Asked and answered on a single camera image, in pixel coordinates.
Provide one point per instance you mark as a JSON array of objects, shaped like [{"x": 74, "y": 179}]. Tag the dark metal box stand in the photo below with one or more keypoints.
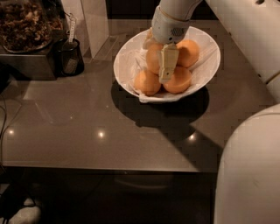
[{"x": 36, "y": 66}]

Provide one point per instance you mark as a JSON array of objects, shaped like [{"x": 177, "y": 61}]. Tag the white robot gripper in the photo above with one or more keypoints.
[{"x": 166, "y": 29}]

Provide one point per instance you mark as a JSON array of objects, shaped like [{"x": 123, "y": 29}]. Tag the white utensil in cup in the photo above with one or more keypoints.
[{"x": 71, "y": 32}]

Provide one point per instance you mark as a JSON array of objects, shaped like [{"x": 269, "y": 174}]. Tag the black mesh cup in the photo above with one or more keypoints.
[{"x": 67, "y": 58}]

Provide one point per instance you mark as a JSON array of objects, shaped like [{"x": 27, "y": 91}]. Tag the white cloth on floor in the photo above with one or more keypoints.
[{"x": 27, "y": 212}]

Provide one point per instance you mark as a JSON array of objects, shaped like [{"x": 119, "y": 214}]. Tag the white ceramic bowl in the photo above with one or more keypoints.
[{"x": 204, "y": 70}]

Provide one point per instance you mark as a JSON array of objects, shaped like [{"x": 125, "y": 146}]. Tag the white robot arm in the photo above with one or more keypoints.
[{"x": 248, "y": 182}]

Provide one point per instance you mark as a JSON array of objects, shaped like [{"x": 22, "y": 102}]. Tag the orange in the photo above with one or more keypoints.
[
  {"x": 147, "y": 83},
  {"x": 152, "y": 57},
  {"x": 189, "y": 53},
  {"x": 180, "y": 81}
]

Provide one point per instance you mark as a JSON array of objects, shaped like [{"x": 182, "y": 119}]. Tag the white paper towel liner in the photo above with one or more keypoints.
[{"x": 128, "y": 64}]

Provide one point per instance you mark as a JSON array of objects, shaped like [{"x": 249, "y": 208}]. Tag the glass bowl of nuts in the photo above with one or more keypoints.
[{"x": 28, "y": 25}]

